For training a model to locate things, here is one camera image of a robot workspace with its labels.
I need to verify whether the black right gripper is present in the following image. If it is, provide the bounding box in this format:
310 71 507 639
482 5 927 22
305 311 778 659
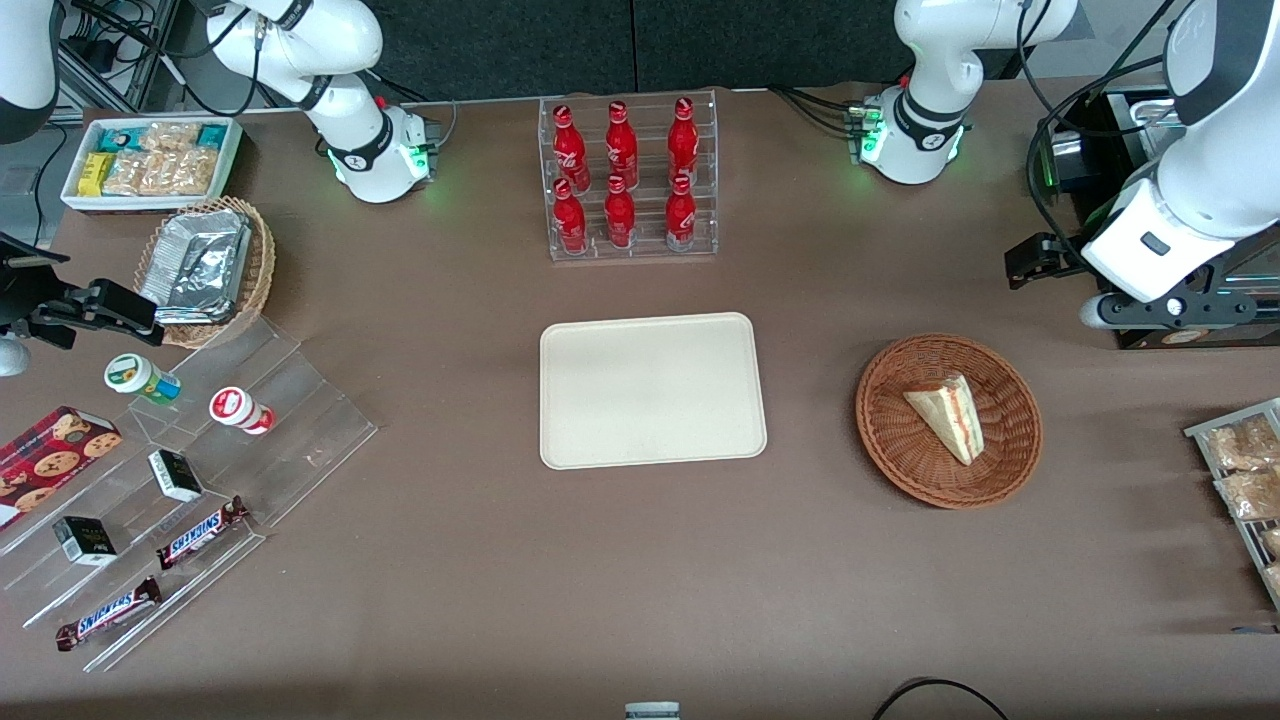
0 234 163 349

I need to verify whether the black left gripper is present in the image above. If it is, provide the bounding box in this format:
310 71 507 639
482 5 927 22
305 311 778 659
1006 232 1093 292

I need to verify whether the triangular sandwich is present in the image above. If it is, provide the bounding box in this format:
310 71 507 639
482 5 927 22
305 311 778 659
903 373 986 467

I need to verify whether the light wicker basket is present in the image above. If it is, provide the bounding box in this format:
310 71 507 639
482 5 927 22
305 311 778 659
133 196 277 350

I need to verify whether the brown wicker basket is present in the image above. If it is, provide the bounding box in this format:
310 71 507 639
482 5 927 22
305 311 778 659
855 333 1044 510

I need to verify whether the cream plastic tray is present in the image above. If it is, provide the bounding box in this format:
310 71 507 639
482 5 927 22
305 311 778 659
540 312 768 471

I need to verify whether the green lid yogurt cup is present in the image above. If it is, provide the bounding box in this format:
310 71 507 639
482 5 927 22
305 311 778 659
104 353 183 406

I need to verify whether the silver foil pack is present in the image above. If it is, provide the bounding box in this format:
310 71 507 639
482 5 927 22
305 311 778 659
138 209 252 326

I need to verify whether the red lid yogurt cup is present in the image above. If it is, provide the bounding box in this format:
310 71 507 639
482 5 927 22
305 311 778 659
209 386 276 436

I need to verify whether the clear rice cracker bag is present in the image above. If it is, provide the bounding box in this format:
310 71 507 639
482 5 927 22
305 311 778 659
101 150 161 197
152 148 220 197
140 122 202 154

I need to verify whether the black hot food warmer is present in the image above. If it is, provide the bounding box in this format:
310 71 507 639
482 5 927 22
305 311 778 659
1037 85 1280 351

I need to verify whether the red cookie box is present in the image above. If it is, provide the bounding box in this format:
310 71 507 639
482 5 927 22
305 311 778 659
0 405 123 531

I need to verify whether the small black box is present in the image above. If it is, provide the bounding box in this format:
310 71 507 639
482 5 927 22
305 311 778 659
52 516 118 567
148 449 204 503

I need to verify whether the white plastic snack bin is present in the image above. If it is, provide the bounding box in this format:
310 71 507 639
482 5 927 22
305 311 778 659
60 116 244 215

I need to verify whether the clear acrylic step display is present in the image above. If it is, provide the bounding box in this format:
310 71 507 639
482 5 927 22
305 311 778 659
0 312 379 673

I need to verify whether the brown Snickers bar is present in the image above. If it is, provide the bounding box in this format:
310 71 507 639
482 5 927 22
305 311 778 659
55 576 163 652
156 496 251 571

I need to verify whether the red cola bottle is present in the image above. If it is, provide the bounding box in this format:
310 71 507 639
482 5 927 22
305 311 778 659
668 97 699 186
665 173 698 253
553 105 590 191
604 175 637 250
553 178 588 255
605 101 639 189

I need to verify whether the black backdrop panel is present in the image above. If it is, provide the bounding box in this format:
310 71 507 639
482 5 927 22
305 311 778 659
636 0 903 93
365 0 635 101

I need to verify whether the clear acrylic bottle rack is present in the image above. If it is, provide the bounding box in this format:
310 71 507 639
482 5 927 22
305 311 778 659
538 89 719 263

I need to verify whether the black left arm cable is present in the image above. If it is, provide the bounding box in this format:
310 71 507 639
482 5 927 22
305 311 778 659
1015 0 1201 263

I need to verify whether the aluminium frame rack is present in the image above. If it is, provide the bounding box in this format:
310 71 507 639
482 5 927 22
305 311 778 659
55 0 187 117

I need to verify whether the black base cable bundle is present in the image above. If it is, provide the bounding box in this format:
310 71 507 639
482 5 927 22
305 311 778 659
768 85 863 137

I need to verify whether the black table edge cable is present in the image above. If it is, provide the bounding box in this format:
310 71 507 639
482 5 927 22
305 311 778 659
870 678 1011 720

